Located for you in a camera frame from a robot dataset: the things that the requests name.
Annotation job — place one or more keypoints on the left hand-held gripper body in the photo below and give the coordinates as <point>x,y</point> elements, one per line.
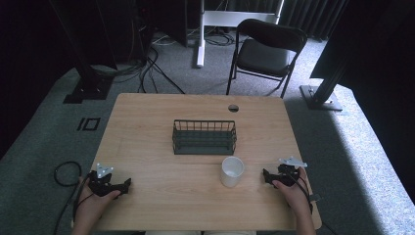
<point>101,182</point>

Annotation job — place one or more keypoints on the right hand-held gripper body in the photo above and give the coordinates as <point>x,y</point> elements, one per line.
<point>288,174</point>

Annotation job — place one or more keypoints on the person's left hand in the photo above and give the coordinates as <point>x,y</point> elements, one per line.
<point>94,204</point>

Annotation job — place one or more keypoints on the black metal stand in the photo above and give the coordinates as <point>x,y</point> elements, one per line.
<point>321,96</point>
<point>88,81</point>

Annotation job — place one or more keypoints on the dark curtain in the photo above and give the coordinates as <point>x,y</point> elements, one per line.
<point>310,16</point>

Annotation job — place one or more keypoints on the person's right hand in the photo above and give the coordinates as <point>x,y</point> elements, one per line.
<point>295,194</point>

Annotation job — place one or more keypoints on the white cup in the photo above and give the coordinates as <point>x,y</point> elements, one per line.
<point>232,171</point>

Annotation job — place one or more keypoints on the black folding chair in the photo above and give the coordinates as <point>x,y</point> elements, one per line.
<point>266,54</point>

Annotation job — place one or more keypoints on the white desk frame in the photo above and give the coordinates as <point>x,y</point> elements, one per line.
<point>208,19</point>

